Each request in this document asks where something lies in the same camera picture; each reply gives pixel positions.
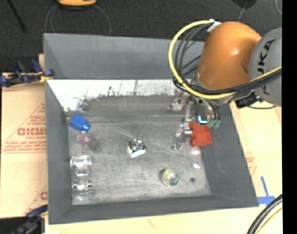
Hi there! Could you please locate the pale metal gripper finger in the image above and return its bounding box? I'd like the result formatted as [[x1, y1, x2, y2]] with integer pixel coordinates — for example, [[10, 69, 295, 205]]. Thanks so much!
[[173, 123, 188, 148], [176, 128, 193, 151]]

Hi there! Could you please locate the red plastic block toy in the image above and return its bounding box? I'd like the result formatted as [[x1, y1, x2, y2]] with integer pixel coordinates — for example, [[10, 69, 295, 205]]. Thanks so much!
[[188, 121, 213, 148]]

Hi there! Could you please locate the green round tape dispenser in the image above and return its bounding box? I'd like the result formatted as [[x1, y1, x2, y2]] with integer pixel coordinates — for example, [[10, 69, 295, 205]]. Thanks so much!
[[159, 168, 182, 187]]

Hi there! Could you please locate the round silver metal can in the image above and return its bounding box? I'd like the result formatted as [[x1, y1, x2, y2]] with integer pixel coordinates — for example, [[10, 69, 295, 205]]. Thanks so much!
[[127, 136, 147, 158]]

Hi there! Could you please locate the grey metal bin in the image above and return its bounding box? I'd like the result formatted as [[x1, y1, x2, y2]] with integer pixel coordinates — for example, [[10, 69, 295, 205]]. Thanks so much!
[[42, 33, 259, 224]]

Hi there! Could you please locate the purple clear plastic piece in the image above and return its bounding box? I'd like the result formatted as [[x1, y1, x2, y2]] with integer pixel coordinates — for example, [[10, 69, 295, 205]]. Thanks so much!
[[76, 133, 93, 147]]

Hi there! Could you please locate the blue plastic toy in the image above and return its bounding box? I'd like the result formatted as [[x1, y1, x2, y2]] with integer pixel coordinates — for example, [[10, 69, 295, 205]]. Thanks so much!
[[69, 114, 91, 133]]

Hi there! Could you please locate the clear plastic bottle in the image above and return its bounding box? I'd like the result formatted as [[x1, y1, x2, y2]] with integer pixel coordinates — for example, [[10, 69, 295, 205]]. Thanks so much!
[[69, 155, 94, 201]]

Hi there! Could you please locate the brown cardboard board red print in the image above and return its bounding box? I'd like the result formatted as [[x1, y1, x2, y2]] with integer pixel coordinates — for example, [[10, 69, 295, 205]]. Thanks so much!
[[0, 78, 282, 219]]

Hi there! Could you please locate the black cylinder on white bracket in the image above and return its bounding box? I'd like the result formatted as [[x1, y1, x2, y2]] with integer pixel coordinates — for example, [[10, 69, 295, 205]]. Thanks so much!
[[235, 91, 264, 108]]

